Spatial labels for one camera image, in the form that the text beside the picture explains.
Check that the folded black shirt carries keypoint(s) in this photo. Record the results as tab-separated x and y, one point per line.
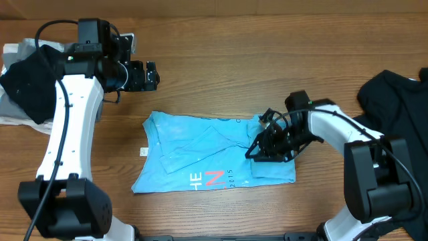
32	87

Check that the light blue printed t-shirt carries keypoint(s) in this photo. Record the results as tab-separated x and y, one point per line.
186	153

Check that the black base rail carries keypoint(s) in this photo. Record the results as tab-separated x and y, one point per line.
227	238

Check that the folded grey shirt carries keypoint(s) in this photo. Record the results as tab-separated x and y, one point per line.
27	88

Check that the black t-shirt under blue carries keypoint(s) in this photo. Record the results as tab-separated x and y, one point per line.
397	106

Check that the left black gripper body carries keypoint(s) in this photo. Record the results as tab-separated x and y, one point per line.
136	80

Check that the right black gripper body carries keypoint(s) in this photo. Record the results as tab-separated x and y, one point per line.
272	144

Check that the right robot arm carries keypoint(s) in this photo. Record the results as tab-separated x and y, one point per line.
380	190

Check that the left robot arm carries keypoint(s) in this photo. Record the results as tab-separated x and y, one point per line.
62	201

